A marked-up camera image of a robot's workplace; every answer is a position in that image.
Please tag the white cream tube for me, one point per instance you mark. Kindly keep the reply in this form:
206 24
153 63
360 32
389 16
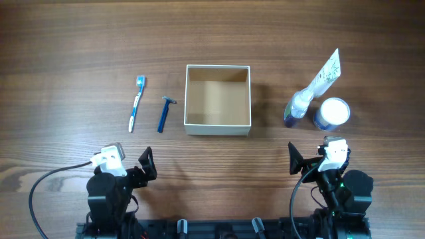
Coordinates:
328 74

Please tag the clear bottle dark liquid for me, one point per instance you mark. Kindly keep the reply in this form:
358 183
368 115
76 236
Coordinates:
297 107

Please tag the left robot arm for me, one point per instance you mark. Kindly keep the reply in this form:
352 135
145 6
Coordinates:
110 192

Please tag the beige open cardboard box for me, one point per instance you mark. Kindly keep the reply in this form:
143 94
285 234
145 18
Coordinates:
217 100

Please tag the blue white toothbrush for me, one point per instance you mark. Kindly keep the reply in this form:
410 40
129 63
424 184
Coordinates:
140 82

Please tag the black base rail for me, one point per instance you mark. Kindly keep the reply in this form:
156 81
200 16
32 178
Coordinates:
222 229

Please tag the white lidded blue jar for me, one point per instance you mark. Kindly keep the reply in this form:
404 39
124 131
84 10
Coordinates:
332 113

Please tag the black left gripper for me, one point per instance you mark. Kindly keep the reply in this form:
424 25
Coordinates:
141 180

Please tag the blue disposable razor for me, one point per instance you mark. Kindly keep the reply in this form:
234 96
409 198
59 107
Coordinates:
163 117

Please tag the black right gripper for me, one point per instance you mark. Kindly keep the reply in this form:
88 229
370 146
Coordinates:
296 161

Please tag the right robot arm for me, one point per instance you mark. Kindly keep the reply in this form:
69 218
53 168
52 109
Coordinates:
347 194

